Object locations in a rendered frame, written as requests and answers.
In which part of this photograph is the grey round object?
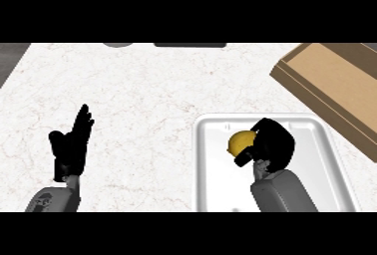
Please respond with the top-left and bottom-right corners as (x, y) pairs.
(102, 43), (136, 49)

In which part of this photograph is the brown cardboard box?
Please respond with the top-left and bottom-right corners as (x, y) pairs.
(267, 43), (377, 155)

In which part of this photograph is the dark flat appliance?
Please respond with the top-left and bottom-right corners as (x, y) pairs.
(153, 43), (227, 49)

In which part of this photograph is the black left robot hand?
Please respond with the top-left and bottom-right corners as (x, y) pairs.
(47, 104), (96, 183)

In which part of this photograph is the white tray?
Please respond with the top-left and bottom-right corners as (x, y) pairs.
(192, 112), (359, 213)

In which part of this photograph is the yellow lemon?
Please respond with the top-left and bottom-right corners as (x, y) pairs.
(226, 129), (258, 157)

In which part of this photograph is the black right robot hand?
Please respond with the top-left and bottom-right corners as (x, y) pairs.
(232, 117), (297, 174)

